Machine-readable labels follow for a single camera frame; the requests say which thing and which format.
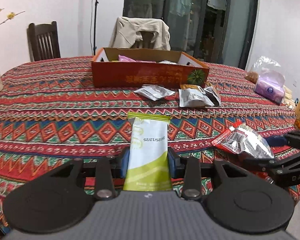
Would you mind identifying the green white snack packet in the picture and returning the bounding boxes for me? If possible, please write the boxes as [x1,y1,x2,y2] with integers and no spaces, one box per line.
[123,112,172,192]

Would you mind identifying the red silver snack packet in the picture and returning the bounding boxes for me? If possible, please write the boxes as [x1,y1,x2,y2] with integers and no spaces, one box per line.
[211,121,274,159]

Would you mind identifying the silver snack packet right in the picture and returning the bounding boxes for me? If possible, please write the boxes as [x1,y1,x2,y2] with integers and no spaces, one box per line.
[179,88,214,108]

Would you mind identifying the patterned red tablecloth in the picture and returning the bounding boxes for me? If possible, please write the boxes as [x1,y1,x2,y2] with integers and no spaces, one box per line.
[0,55,300,238]

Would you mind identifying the orange snack packet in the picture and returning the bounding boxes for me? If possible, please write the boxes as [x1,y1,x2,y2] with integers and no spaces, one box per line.
[180,84,203,90]

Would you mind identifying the silver snack packet left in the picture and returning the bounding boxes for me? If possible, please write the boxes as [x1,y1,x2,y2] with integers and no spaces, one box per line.
[134,85,175,101]

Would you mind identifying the purple tissue pack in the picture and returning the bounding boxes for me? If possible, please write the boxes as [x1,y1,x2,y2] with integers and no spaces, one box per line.
[254,69,285,105]

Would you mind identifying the orange cardboard box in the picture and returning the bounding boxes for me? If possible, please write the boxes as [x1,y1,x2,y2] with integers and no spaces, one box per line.
[91,48,210,88]

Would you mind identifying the clear plastic bag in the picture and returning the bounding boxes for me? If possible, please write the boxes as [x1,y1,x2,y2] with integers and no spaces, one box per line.
[244,56,281,83]

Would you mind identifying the pink packet in box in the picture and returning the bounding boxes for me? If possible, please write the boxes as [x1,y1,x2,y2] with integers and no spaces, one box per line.
[118,55,155,63]

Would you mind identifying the black light stand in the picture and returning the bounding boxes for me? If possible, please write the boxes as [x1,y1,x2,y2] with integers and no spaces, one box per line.
[90,0,99,55]

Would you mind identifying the wooden chair with jacket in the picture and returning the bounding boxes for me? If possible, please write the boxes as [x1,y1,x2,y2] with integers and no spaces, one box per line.
[132,31,154,49]

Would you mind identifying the beige jacket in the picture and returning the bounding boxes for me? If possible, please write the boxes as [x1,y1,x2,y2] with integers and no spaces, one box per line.
[109,17,171,50]

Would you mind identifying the dark wooden chair left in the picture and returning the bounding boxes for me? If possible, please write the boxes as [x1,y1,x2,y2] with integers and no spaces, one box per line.
[27,21,61,61]

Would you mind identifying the sliding glass door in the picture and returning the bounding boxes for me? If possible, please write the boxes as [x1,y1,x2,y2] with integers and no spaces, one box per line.
[123,0,258,69]

